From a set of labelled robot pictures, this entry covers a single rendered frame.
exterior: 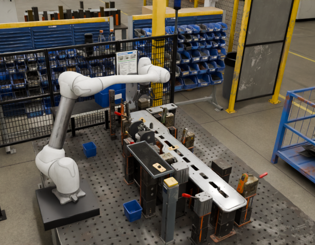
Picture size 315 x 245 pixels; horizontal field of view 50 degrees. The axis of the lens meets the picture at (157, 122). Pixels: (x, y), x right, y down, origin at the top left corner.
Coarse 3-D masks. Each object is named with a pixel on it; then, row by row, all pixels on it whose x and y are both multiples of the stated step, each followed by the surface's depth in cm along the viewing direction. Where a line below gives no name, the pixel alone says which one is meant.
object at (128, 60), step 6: (120, 54) 307; (126, 54) 310; (132, 54) 313; (120, 60) 310; (126, 60) 313; (132, 60) 316; (120, 66) 312; (126, 66) 315; (132, 66) 319; (120, 72) 315; (126, 72) 318; (132, 72) 322
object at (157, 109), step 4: (168, 104) 315; (172, 104) 316; (148, 108) 306; (152, 108) 306; (156, 108) 306; (160, 108) 307; (168, 108) 307; (172, 108) 308; (152, 112) 299; (156, 112) 300
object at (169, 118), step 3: (168, 114) 287; (171, 114) 287; (165, 117) 284; (168, 117) 285; (171, 117) 287; (165, 120) 285; (168, 120) 287; (171, 120) 289; (162, 123) 291; (165, 123) 287; (168, 123) 288; (171, 123) 290; (165, 126) 288; (168, 126) 290; (171, 126) 292; (168, 144) 299
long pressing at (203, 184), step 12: (132, 120) 285; (156, 120) 287; (168, 132) 270; (180, 144) 254; (192, 156) 241; (192, 168) 228; (204, 168) 228; (192, 180) 216; (204, 180) 217; (216, 180) 217; (216, 192) 206; (228, 192) 207; (216, 204) 198; (228, 204) 198; (240, 204) 198
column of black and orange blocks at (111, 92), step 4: (112, 92) 290; (112, 96) 292; (112, 100) 294; (112, 104) 295; (112, 108) 298; (112, 112) 299; (112, 116) 301; (112, 120) 303; (112, 124) 305; (112, 128) 308; (112, 132) 309; (112, 136) 311; (116, 136) 312
